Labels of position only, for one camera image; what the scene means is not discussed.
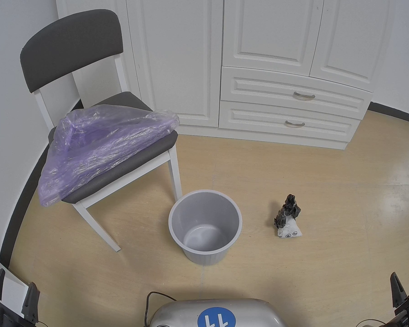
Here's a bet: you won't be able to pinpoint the crumpled black plastic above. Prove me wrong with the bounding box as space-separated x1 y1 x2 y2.
274 193 301 230

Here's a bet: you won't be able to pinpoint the white wardrobe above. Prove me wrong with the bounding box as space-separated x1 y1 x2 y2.
53 0 397 151

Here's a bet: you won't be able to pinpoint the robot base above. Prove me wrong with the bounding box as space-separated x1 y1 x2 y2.
150 298 288 327

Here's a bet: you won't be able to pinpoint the white printed wrapper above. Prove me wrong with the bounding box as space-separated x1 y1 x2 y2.
277 217 304 239

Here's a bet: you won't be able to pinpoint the white chair grey cushions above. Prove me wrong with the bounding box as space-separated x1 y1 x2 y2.
20 9 183 253

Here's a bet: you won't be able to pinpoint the black cable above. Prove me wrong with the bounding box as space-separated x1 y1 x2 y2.
144 292 178 324
354 317 394 327

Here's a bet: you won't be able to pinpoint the white trash bin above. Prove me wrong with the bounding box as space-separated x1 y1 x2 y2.
168 189 243 265

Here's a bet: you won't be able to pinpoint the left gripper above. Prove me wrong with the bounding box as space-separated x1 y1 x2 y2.
0 268 41 327

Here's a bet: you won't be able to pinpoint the purple plastic bag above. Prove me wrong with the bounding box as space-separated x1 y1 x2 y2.
38 104 180 208

